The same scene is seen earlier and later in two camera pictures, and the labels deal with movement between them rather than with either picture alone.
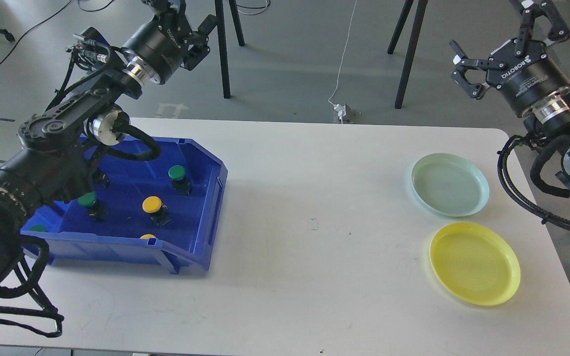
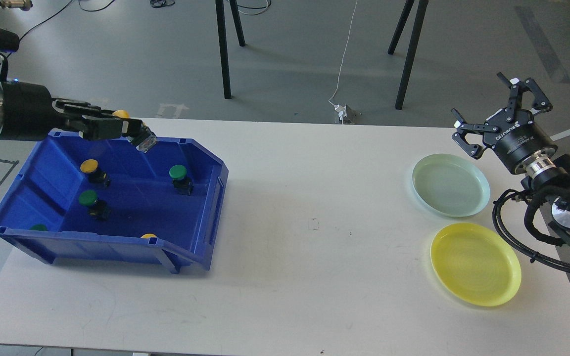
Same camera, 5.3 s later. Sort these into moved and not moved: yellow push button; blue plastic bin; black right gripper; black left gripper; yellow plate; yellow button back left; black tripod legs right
Moved: yellow push button; black right gripper; black left gripper
Not moved: yellow button back left; black tripod legs right; yellow plate; blue plastic bin
